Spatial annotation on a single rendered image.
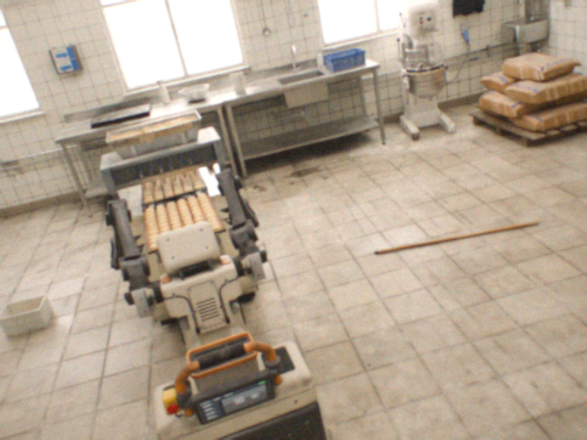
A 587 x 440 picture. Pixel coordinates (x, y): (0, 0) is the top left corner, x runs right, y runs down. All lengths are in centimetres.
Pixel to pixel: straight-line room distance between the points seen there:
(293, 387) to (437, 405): 116
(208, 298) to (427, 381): 142
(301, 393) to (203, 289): 51
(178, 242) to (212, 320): 32
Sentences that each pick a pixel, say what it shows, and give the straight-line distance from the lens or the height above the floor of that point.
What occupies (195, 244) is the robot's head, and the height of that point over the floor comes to 121.
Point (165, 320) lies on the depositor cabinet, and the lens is 392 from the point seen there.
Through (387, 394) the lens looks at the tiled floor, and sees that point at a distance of 303.
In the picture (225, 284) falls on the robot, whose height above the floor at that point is 106.
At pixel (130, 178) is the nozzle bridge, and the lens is 356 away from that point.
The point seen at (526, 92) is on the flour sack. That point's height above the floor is 51.
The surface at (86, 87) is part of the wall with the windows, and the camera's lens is 672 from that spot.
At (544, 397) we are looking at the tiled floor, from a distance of 302.
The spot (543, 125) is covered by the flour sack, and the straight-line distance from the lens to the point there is 593.
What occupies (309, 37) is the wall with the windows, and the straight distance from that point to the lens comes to 675.
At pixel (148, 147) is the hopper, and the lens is 349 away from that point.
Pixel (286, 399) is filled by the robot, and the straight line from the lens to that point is 197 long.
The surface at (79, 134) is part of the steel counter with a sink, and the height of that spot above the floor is 88.
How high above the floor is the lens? 207
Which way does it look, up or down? 25 degrees down
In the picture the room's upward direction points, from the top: 12 degrees counter-clockwise
